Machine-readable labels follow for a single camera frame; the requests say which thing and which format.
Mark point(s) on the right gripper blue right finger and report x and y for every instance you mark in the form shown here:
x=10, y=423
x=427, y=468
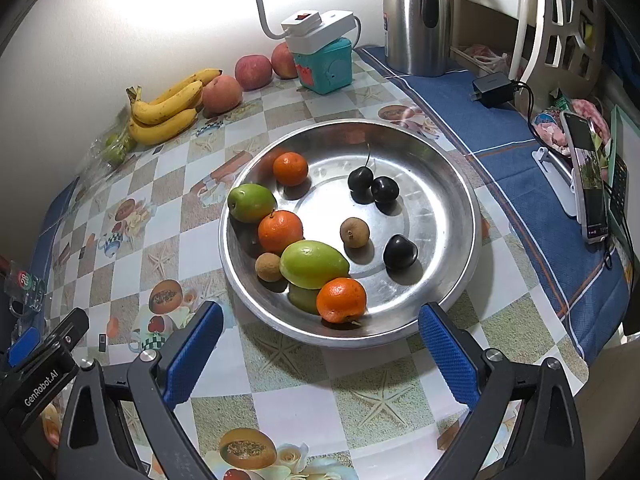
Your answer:
x=455, y=353

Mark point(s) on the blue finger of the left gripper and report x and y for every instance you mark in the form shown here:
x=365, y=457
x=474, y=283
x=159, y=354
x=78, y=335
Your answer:
x=68, y=332
x=23, y=347

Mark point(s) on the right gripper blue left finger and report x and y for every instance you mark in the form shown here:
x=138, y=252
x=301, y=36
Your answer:
x=186, y=352

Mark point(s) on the small tan longan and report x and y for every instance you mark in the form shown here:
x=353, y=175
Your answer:
x=267, y=267

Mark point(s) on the orange tangerine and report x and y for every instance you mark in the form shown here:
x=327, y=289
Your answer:
x=341, y=300
x=278, y=230
x=290, y=169

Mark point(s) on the green mango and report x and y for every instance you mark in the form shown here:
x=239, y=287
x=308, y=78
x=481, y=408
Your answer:
x=309, y=264
x=250, y=202

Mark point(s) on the larger tan longan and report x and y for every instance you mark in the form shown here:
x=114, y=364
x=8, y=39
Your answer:
x=355, y=233

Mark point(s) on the black plum with stem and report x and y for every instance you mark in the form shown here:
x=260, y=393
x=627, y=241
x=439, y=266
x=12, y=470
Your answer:
x=361, y=178

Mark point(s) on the clear plastic package red logo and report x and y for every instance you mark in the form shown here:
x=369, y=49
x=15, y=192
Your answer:
x=25, y=290

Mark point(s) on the blue plaid cloth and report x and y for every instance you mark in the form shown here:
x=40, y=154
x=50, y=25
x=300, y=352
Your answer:
x=586, y=284

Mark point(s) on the large steel bowl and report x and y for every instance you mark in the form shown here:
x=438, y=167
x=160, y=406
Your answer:
x=338, y=233

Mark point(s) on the clear bag of green fruit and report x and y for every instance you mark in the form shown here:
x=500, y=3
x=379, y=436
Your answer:
x=107, y=152

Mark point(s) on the white phone stand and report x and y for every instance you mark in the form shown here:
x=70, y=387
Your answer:
x=559, y=178

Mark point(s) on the yellow banana bunch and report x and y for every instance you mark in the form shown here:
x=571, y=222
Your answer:
x=155, y=122

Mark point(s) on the pink snack bag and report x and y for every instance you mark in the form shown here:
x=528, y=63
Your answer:
x=550, y=126

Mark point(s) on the black smartphone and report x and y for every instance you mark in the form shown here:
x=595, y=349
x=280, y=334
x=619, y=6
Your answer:
x=588, y=184

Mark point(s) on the peach coloured apple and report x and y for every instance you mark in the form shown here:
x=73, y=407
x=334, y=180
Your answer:
x=222, y=94

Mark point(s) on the black power adapter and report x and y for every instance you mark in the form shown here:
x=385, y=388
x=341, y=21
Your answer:
x=493, y=90

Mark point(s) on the red apple middle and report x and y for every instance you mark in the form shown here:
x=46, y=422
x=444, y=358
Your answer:
x=253, y=71

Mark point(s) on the red apple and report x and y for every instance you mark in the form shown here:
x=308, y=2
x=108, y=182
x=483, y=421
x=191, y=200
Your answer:
x=253, y=71
x=282, y=62

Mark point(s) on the red apple far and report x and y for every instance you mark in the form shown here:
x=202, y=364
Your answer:
x=282, y=62

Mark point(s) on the teal plastic box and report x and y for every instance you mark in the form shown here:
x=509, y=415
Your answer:
x=328, y=69

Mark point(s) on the white shelf rack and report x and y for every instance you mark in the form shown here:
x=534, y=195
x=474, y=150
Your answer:
x=558, y=43

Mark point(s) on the steel thermos jug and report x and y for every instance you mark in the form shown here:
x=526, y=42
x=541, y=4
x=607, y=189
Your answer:
x=417, y=36

